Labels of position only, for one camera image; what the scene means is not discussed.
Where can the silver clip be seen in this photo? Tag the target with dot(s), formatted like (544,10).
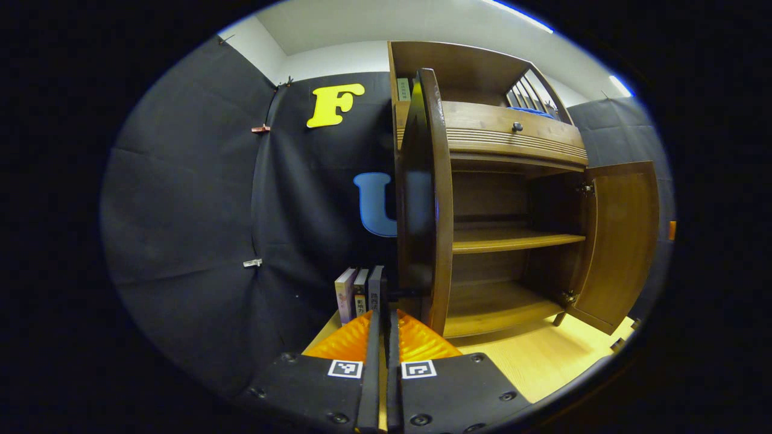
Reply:
(253,263)

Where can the black backdrop cloth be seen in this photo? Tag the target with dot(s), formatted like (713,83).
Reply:
(181,211)

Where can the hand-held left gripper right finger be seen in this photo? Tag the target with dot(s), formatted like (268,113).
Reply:
(393,386)

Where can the green book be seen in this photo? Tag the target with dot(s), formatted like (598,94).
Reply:
(403,89)

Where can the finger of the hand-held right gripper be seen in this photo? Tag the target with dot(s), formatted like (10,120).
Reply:
(672,230)

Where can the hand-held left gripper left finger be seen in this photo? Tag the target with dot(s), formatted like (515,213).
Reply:
(369,386)

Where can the book with yellow label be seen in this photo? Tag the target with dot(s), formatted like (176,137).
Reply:
(360,295)

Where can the white pink book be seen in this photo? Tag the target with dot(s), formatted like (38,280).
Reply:
(345,295)

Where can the metal door hinge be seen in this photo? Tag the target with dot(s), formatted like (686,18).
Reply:
(567,296)
(586,188)

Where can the wooden ribbed drawer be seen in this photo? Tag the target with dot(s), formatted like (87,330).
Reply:
(482,120)

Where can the wooden inner shelf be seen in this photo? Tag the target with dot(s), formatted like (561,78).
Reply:
(512,240)

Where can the wooden double-door shoe cabinet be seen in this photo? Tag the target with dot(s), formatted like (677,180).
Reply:
(458,60)

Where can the wooden shoe cabinet door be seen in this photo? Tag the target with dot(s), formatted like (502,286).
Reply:
(621,241)
(437,211)

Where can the grey book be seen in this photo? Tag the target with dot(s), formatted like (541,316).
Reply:
(375,289)

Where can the blue folded towel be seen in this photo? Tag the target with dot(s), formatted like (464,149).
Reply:
(531,111)

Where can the red clip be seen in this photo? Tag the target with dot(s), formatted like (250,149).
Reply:
(260,128)

